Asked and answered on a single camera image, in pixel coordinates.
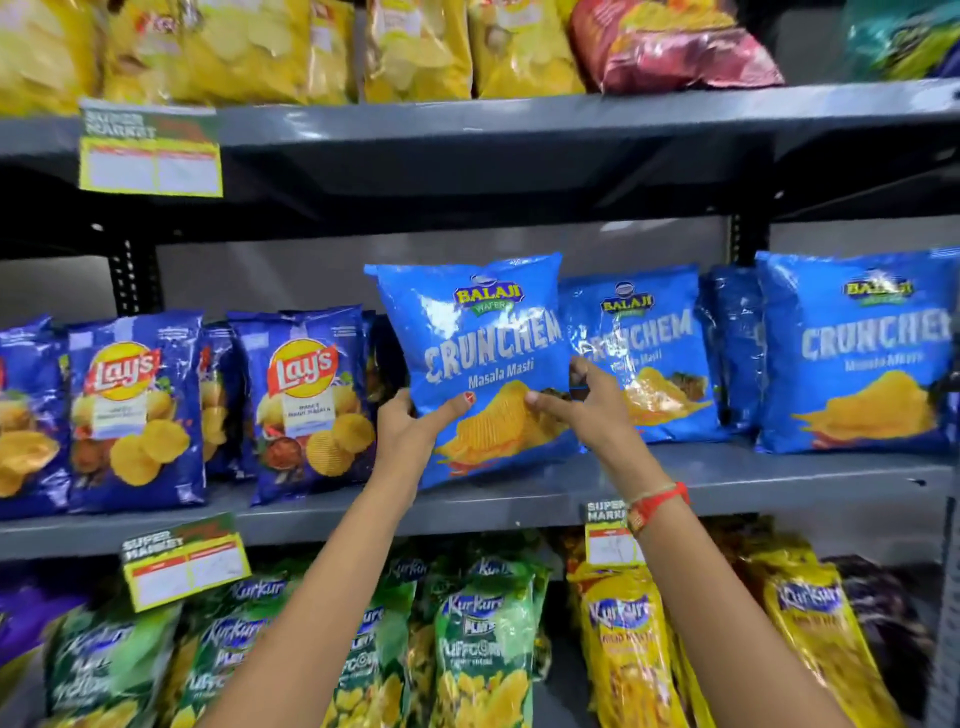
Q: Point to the person's right hand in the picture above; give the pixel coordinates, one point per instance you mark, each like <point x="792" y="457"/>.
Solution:
<point x="600" y="420"/>

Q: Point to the person's left hand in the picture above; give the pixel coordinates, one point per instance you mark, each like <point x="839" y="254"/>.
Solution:
<point x="401" y="442"/>

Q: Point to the person's right thumb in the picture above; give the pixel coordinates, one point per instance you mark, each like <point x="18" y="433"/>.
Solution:
<point x="547" y="405"/>

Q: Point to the person's left thumb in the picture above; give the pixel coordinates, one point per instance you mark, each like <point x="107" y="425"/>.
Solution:
<point x="448" y="412"/>

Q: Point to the light blue chips packet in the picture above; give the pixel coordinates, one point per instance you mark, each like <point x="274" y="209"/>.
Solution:
<point x="855" y="352"/>
<point x="735" y="345"/>
<point x="480" y="330"/>
<point x="660" y="337"/>

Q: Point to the person's right forearm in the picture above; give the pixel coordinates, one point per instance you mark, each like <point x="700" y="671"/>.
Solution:
<point x="720" y="615"/>

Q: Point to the person's left forearm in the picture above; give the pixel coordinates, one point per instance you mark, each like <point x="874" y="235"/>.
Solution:
<point x="330" y="600"/>

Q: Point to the dark blue chips packet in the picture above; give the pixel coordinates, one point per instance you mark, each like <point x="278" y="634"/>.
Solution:
<point x="135" y="420"/>
<point x="219" y="405"/>
<point x="26" y="420"/>
<point x="307" y="405"/>
<point x="384" y="360"/>

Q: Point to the grey metal shelf board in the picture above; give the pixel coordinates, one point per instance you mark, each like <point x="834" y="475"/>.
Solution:
<point x="525" y="502"/>
<point x="525" y="120"/>

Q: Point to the yellow green shelf price label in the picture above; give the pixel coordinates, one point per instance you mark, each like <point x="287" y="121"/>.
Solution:
<point x="609" y="534"/>
<point x="184" y="562"/>
<point x="150" y="154"/>

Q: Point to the row of green snack packets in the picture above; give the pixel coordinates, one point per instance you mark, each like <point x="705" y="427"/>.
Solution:
<point x="480" y="645"/>

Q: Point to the yellow snack packet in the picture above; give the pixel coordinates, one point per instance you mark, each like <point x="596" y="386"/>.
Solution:
<point x="825" y="637"/>
<point x="626" y="645"/>
<point x="691" y="690"/>

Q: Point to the black slotted rack upright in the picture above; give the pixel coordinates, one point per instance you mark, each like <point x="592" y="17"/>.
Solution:
<point x="748" y="238"/>
<point x="136" y="277"/>

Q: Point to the red chips packet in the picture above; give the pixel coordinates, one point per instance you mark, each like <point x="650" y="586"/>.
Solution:
<point x="667" y="49"/>

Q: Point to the dark brown snack packet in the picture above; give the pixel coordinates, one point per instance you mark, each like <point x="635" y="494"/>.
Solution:
<point x="889" y="622"/>

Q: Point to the row of yellow chips packets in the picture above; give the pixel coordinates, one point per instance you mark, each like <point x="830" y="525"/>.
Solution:
<point x="247" y="49"/>

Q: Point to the purple snack packet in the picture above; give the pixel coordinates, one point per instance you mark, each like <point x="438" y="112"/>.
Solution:
<point x="30" y="615"/>

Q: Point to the teal snack packet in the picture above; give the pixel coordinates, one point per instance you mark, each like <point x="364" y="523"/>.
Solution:
<point x="900" y="37"/>

